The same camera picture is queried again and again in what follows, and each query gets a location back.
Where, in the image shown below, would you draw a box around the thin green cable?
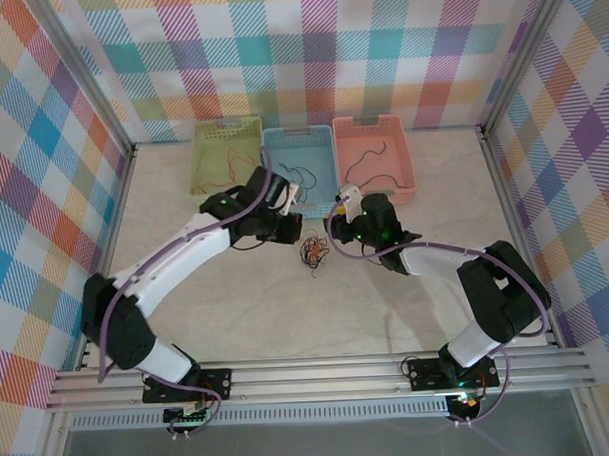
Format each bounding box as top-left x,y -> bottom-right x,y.
344,142 -> 402,191

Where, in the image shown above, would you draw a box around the pile of wires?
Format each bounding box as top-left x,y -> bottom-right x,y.
298,235 -> 332,280

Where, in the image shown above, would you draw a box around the pink perforated plastic basket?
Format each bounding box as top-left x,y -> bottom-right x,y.
330,112 -> 419,209

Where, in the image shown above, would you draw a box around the light blue perforated plastic basket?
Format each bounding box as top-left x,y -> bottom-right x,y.
257,124 -> 343,224

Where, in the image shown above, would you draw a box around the light green perforated plastic basket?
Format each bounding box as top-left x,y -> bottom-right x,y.
186,115 -> 268,212

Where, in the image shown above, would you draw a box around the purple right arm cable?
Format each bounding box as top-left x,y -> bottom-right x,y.
324,192 -> 555,431

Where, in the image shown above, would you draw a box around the aluminium side rail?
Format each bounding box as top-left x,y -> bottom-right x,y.
477,122 -> 565,352
68,143 -> 146,370

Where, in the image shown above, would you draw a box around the aluminium mounting rail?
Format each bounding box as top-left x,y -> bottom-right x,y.
43,345 -> 597,413

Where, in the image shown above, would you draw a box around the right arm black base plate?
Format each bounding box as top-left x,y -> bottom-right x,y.
405,354 -> 502,392

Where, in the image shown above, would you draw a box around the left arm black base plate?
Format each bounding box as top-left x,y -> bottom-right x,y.
140,368 -> 234,404

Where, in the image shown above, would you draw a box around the grey slotted cable duct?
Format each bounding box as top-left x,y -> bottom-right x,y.
68,400 -> 452,433

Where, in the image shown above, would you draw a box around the aluminium frame post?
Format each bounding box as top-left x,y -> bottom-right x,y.
28,0 -> 139,157
474,0 -> 580,138

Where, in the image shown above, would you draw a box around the aluminium frame leg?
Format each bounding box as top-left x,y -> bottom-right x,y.
33,410 -> 77,456
569,387 -> 609,456

